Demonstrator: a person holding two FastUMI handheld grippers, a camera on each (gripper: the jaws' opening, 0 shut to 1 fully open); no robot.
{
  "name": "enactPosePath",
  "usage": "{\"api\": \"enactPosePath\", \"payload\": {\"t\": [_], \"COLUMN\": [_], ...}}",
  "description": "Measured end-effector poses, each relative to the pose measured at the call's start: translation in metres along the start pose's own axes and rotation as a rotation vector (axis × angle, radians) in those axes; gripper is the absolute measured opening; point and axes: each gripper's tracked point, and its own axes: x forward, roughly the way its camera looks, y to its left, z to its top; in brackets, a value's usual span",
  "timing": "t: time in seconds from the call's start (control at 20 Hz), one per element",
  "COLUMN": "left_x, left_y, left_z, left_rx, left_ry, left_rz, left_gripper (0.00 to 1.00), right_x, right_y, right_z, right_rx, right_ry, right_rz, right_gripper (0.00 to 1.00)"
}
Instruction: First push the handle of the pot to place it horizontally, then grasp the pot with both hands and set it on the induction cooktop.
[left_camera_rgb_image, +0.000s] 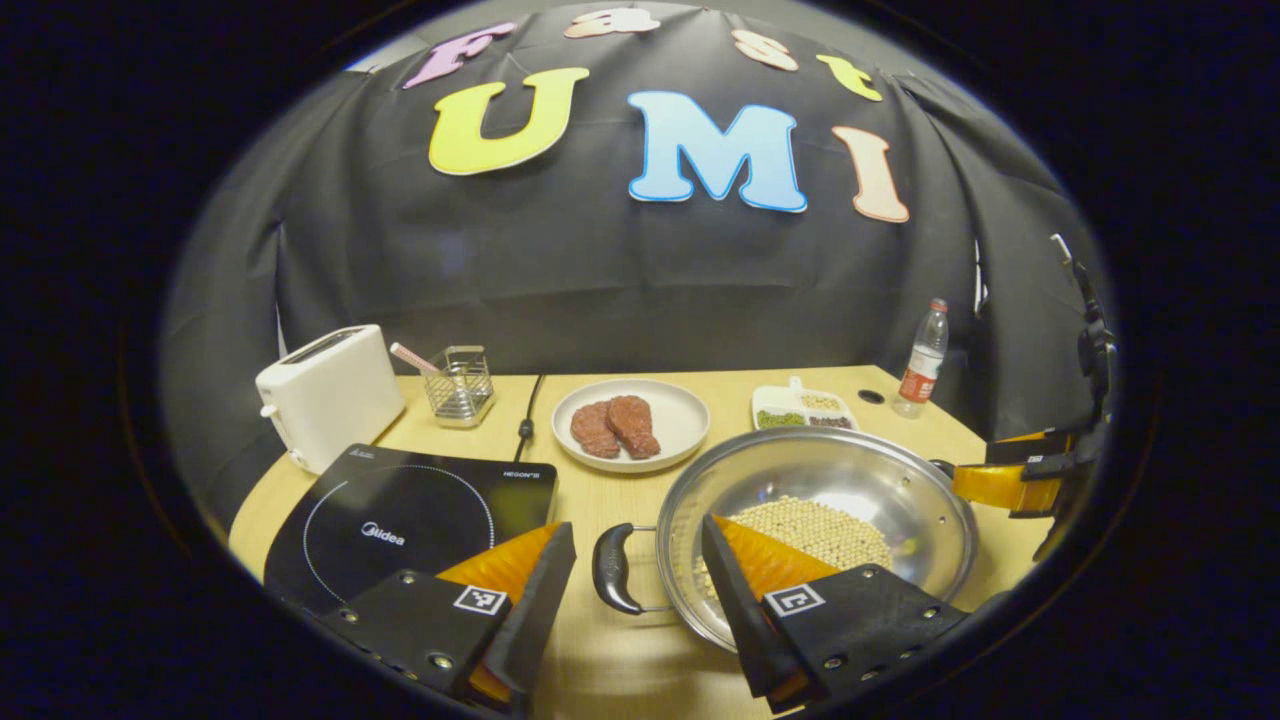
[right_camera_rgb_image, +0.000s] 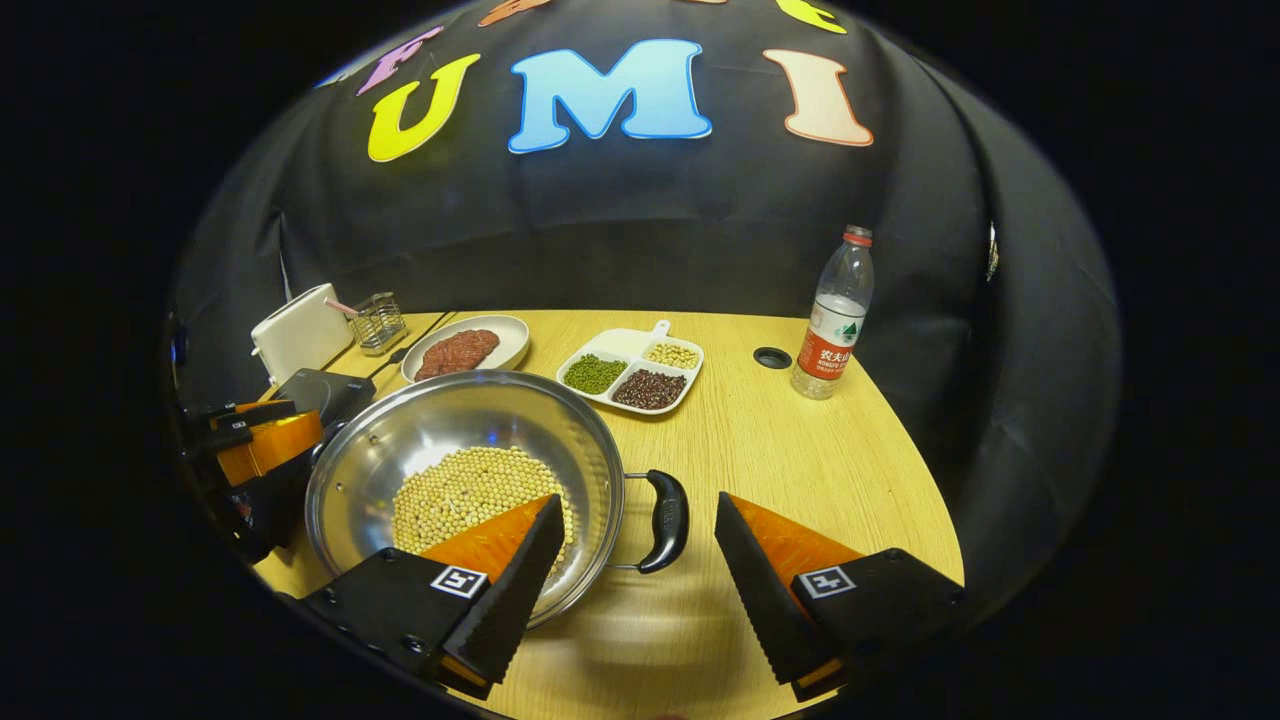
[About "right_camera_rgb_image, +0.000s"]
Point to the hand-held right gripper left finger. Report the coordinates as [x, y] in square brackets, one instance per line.
[520, 590]

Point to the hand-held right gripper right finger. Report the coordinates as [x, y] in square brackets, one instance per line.
[765, 600]

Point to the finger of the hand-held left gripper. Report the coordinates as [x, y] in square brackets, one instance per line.
[250, 410]
[270, 445]

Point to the black induction cooktop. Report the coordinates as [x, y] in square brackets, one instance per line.
[330, 395]

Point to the white toaster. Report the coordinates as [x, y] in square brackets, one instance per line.
[300, 335]

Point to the large soybean heap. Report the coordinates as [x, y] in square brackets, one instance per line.
[470, 490]

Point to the pink striped straw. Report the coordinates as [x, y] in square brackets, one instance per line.
[340, 307]

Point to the raw red meat slab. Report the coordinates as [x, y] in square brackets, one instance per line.
[476, 345]
[437, 362]

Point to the green mung bean pile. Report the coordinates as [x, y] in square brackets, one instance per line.
[594, 374]

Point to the dark red bean pile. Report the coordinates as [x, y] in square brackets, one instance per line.
[650, 390]

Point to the white round plate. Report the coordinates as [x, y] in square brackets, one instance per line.
[510, 340]

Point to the small soybean pile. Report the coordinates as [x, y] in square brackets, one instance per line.
[673, 355]

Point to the white divided dish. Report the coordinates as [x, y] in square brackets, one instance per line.
[625, 345]

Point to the clear plastic water bottle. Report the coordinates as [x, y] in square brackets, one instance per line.
[830, 330]

